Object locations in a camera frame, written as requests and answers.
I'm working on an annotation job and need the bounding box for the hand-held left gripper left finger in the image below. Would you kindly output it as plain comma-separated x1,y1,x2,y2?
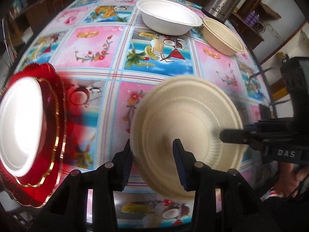
31,139,134,232

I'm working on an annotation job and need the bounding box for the stainless steel thermos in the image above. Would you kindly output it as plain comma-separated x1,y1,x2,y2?
201,0,249,22

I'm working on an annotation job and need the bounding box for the person's right hand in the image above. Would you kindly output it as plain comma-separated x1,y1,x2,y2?
278,162,309,199

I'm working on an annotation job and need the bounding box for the small red glass plate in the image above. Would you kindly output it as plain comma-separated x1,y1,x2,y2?
0,77,67,189

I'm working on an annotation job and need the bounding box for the person's right forearm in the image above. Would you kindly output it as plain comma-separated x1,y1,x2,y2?
261,191,309,232

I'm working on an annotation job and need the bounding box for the cream paper plate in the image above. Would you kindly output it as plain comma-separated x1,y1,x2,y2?
130,76,247,201

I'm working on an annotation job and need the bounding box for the small beige plastic bowl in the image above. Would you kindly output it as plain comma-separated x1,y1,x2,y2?
202,17,246,56

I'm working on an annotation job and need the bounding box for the printed fruit tablecloth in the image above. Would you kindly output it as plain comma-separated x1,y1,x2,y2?
14,0,273,225

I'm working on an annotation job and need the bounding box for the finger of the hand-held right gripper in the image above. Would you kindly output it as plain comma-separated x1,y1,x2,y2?
219,122,263,145

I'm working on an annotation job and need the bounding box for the deep white foam bowl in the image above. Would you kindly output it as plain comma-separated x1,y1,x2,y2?
136,0,203,35

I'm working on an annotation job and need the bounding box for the large red glass plate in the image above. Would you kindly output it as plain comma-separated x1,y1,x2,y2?
0,63,73,208

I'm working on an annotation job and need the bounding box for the shallow white foam bowl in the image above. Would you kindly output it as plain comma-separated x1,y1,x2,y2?
0,77,47,177

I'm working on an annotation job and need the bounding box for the wooden cabinet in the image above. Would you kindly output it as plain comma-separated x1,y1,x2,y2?
7,0,265,51

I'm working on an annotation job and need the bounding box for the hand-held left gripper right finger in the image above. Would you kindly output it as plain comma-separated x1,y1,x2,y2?
172,139,273,232

